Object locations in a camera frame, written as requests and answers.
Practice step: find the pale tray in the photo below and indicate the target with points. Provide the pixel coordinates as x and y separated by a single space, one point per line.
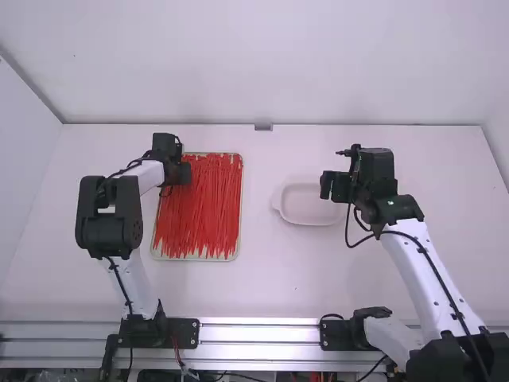
191 259

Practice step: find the white dish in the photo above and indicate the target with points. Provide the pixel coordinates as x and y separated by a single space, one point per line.
302 207

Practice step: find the silver rails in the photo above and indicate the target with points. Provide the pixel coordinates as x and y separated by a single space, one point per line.
258 338

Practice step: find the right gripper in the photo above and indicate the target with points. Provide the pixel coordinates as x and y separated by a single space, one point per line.
338 187

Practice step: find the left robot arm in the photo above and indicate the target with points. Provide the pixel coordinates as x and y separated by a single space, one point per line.
131 278

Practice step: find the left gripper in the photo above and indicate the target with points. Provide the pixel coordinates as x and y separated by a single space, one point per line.
181 173

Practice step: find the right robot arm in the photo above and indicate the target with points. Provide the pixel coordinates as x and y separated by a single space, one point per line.
413 254

